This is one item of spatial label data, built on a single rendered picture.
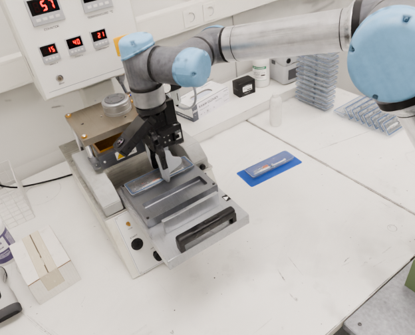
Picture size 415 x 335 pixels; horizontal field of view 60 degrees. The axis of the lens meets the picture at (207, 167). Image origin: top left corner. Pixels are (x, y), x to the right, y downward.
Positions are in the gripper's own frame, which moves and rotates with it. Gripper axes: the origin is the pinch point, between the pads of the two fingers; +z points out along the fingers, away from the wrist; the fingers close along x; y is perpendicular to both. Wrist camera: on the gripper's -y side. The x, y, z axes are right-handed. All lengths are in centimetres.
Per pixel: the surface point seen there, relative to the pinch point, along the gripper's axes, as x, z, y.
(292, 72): 45, 16, 91
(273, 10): 73, -5, 104
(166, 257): -22.5, 3.8, -10.7
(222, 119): 41, 21, 47
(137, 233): -1.1, 14.9, -10.8
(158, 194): -5.9, 1.3, -3.5
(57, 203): 42, 26, -26
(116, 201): 2.6, 4.5, -12.4
